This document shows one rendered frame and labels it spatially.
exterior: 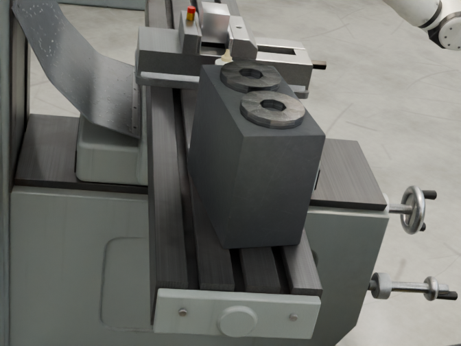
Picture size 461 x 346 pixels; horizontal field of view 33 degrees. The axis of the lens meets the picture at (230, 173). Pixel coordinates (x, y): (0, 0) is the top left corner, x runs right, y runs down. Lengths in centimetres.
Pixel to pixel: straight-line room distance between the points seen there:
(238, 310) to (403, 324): 155
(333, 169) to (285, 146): 73
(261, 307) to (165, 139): 41
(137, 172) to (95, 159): 9
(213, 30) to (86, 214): 45
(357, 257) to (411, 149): 188
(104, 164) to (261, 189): 55
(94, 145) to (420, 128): 248
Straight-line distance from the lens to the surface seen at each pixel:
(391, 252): 287
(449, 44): 155
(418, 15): 153
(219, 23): 154
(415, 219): 186
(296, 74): 158
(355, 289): 181
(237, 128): 104
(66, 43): 165
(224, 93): 112
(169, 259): 109
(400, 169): 340
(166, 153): 132
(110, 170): 157
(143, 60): 153
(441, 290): 188
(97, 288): 174
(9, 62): 147
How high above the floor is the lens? 160
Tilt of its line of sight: 31 degrees down
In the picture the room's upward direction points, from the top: 10 degrees clockwise
